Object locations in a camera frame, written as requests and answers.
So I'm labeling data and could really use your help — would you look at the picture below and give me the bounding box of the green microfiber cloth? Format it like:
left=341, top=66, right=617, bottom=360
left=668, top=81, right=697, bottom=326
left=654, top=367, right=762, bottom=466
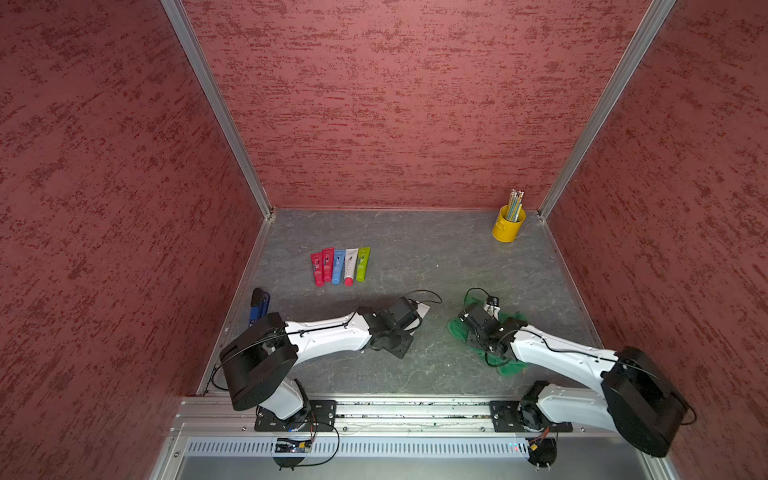
left=447, top=312, right=528, bottom=377

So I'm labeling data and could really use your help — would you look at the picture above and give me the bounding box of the white tube orange cap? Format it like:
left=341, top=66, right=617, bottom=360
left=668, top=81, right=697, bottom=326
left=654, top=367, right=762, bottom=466
left=416, top=303, right=430, bottom=320

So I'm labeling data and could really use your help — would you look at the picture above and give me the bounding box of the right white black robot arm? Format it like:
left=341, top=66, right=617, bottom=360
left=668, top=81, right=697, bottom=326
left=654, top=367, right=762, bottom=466
left=450, top=302, right=694, bottom=458

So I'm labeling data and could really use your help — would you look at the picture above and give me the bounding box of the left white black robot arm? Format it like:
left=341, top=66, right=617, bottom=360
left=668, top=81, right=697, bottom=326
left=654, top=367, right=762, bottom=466
left=219, top=297, right=429, bottom=423

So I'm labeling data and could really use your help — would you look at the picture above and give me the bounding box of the green tube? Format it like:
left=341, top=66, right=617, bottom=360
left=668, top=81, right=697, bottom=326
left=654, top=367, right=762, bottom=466
left=355, top=247, right=371, bottom=282

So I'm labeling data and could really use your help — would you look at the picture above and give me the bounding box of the white tube red cap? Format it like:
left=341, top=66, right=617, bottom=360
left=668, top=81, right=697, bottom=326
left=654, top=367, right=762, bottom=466
left=344, top=248, right=358, bottom=286

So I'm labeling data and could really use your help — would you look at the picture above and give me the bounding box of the blue tube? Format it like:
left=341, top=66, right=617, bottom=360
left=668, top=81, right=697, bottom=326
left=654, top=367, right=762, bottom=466
left=331, top=249, right=346, bottom=285

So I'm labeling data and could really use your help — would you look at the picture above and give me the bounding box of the dark red tube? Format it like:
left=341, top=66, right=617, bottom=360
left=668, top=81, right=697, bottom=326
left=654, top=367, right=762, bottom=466
left=310, top=252, right=325, bottom=287

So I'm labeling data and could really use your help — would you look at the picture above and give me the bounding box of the red pink tube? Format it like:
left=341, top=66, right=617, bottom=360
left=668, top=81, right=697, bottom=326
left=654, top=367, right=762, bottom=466
left=322, top=248, right=335, bottom=283

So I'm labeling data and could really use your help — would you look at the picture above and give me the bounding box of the yellow cup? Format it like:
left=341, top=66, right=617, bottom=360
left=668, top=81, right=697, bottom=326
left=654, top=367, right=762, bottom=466
left=492, top=205, right=527, bottom=243

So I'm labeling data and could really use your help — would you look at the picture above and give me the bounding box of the blue stapler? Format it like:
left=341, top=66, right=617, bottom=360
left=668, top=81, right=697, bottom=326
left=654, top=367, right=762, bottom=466
left=248, top=288, right=270, bottom=326

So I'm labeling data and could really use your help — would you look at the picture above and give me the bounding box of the bundle of pencils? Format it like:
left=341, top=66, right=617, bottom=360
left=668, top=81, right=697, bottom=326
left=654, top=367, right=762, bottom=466
left=505, top=190, right=525, bottom=223

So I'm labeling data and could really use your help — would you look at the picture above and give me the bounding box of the right corner aluminium profile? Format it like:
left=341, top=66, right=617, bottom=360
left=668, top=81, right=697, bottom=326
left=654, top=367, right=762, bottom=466
left=538, top=0, right=676, bottom=222

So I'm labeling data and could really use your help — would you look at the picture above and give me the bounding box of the corner aluminium profile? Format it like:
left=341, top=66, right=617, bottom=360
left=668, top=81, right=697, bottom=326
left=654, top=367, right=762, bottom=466
left=161, top=0, right=274, bottom=221
left=538, top=0, right=676, bottom=222

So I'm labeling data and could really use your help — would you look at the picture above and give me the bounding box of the left corner aluminium profile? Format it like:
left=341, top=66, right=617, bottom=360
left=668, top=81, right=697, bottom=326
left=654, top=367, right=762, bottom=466
left=161, top=0, right=274, bottom=221

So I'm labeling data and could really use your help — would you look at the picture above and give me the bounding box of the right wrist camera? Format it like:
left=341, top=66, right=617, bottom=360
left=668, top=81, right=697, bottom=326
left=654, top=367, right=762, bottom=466
left=484, top=295, right=500, bottom=320

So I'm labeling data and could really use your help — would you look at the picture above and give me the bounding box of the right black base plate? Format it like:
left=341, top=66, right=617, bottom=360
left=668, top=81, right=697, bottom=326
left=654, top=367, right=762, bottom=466
left=489, top=401, right=573, bottom=434

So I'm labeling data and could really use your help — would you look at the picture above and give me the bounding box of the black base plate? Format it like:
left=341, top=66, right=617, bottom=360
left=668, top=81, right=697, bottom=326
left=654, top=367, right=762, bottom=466
left=254, top=400, right=338, bottom=434
left=489, top=401, right=573, bottom=434

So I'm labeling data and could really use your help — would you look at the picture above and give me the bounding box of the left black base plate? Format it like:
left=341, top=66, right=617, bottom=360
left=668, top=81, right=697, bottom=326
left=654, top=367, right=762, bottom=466
left=254, top=400, right=338, bottom=434

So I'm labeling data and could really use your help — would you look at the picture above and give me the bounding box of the right controller board with cables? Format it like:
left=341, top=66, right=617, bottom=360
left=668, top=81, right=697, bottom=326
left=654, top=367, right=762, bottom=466
left=527, top=427, right=558, bottom=469

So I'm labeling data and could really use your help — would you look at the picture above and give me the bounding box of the controller board with cables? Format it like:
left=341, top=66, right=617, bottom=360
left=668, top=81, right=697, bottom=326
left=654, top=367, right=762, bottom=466
left=272, top=414, right=341, bottom=471
left=527, top=427, right=558, bottom=469

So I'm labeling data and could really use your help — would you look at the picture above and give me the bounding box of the left controller board with cables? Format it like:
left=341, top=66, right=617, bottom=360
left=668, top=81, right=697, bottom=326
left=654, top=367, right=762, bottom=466
left=272, top=414, right=341, bottom=471

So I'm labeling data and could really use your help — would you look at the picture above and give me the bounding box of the aluminium front rail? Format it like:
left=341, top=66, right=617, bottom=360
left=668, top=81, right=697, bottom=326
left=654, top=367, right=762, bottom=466
left=170, top=388, right=620, bottom=438

